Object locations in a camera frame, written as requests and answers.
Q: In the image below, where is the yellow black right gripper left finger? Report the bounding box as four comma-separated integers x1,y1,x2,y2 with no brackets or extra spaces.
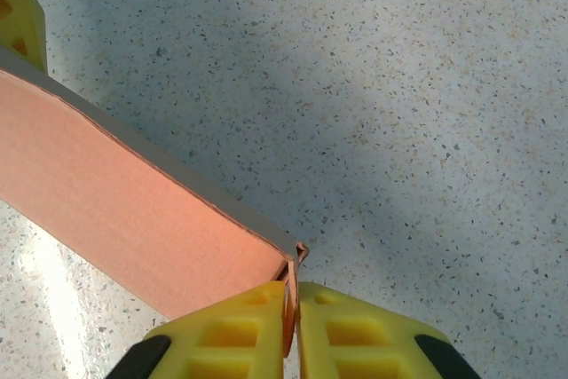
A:
104,280,288,379

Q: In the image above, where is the orange paper box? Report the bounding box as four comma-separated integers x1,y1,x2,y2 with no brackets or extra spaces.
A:
0,43,311,359

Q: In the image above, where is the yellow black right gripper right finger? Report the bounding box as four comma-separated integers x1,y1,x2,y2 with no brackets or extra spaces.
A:
297,280,483,379

